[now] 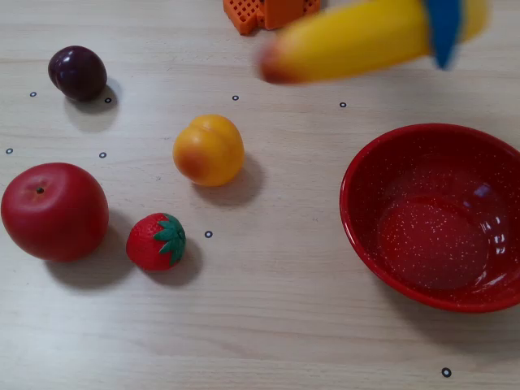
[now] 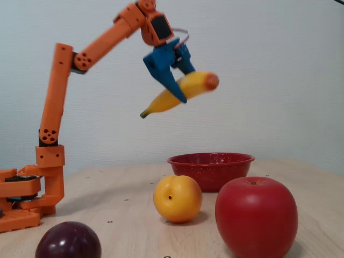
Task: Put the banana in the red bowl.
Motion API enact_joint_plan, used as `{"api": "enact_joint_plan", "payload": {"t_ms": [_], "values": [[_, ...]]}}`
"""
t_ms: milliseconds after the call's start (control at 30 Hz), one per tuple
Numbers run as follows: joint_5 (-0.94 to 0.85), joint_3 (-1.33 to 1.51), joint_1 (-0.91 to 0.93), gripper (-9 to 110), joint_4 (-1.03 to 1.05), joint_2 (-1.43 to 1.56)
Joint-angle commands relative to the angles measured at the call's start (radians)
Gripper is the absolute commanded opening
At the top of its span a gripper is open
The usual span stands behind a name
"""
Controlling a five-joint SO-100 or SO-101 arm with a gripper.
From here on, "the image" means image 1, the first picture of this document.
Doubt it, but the orange robot arm base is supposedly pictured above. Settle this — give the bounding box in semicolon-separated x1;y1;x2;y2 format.
222;0;322;37

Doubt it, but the dark purple plastic plum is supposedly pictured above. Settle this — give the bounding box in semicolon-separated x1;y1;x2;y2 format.
47;45;108;102

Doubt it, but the orange yellow plastic peach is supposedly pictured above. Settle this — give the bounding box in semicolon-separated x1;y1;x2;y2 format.
171;114;245;188

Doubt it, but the red plastic strawberry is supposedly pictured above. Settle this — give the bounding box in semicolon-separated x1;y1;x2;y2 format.
125;212;187;272

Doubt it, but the yellow plastic banana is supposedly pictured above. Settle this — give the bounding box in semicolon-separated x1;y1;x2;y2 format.
258;0;489;85

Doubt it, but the red plastic apple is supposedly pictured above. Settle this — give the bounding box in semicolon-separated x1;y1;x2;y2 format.
0;162;110;263

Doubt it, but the red speckled bowl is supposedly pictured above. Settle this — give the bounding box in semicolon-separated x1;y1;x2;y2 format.
339;123;520;314

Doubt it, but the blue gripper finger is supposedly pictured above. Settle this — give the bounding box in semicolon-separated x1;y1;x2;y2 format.
422;0;469;71

